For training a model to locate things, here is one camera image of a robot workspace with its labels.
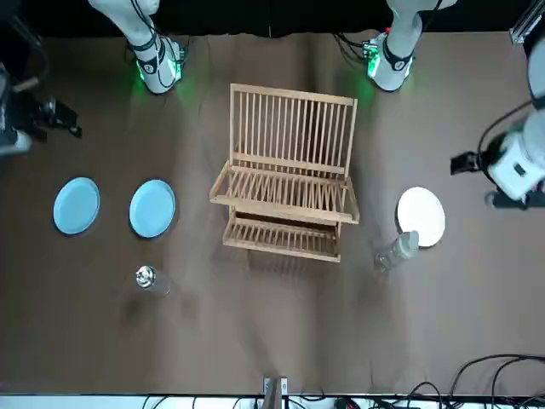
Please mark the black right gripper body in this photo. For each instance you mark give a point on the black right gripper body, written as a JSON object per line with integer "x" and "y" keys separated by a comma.
{"x": 38, "y": 117}

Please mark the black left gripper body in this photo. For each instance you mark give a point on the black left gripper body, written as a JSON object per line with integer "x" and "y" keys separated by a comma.
{"x": 515, "y": 202}

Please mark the pale plate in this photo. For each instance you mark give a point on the pale plate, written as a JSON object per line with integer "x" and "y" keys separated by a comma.
{"x": 421, "y": 213}

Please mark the blue plate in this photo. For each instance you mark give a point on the blue plate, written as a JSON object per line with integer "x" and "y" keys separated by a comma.
{"x": 76, "y": 206}
{"x": 152, "y": 209}

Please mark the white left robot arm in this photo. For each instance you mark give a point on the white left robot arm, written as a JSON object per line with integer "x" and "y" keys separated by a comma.
{"x": 398, "y": 64}

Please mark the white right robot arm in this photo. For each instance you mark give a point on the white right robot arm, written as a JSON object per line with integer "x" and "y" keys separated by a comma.
{"x": 157, "y": 68}

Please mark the wooden dish rack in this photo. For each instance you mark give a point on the wooden dish rack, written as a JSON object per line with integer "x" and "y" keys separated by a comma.
{"x": 285, "y": 200}

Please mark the clear bottle with grey lid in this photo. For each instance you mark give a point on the clear bottle with grey lid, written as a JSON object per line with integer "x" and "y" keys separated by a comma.
{"x": 402, "y": 247}

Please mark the clear bottle with silver cap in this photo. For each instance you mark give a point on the clear bottle with silver cap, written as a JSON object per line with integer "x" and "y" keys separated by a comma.
{"x": 145, "y": 276}

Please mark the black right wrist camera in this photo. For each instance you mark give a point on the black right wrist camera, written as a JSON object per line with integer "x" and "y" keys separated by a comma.
{"x": 68, "y": 115}

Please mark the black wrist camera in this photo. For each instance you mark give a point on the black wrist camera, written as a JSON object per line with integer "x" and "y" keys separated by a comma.
{"x": 68, "y": 115}
{"x": 466, "y": 163}

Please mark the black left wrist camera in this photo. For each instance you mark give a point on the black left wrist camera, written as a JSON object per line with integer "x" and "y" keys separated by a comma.
{"x": 466, "y": 163}

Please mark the aluminium frame profile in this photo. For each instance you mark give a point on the aluminium frame profile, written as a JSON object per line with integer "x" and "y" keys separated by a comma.
{"x": 526, "y": 23}

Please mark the metal camera post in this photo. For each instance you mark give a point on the metal camera post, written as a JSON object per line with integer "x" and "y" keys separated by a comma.
{"x": 274, "y": 394}

